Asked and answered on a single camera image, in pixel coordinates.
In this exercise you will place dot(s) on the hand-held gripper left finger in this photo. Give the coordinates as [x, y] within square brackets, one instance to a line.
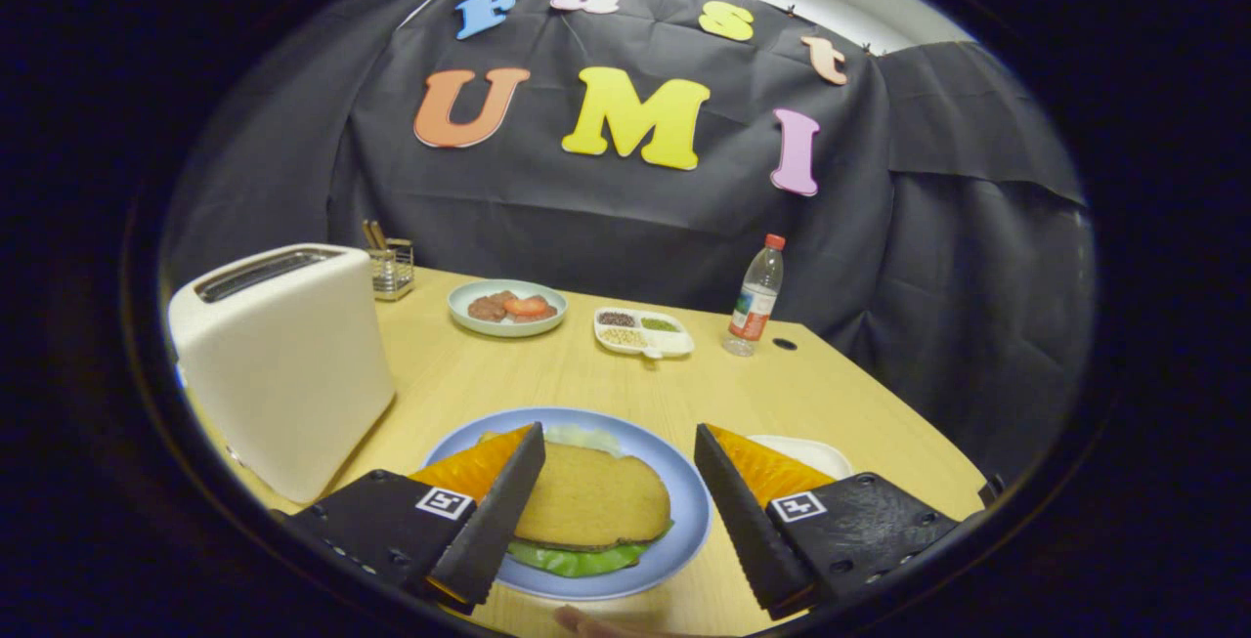
[498, 521]

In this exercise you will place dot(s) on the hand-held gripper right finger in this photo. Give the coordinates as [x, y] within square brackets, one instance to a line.
[743, 531]

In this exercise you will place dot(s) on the green lettuce leaf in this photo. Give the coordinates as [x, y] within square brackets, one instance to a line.
[577, 560]

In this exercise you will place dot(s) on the brown toast slice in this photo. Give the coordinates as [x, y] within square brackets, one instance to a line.
[596, 501]

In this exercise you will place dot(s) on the blue plate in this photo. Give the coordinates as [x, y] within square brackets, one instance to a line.
[684, 521]

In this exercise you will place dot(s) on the small white plate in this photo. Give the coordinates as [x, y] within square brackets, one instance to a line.
[821, 454]

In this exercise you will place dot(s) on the pale green plate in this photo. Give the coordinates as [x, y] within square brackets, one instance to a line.
[508, 327]

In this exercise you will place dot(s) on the white divided seed dish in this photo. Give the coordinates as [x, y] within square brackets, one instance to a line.
[674, 340]

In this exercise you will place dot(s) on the brown meat patty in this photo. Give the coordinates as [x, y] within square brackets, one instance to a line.
[548, 316]
[486, 309]

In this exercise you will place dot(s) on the red tomato slice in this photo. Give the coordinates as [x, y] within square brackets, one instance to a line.
[526, 307]

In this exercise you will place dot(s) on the clear plastic water bottle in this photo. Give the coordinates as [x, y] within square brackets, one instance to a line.
[753, 311]

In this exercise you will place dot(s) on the white toaster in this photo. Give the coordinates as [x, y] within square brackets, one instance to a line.
[283, 374]

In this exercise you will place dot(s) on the wooden chopsticks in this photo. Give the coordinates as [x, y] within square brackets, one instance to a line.
[372, 233]

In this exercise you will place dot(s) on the black backdrop cloth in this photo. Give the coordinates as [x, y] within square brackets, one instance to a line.
[635, 228]

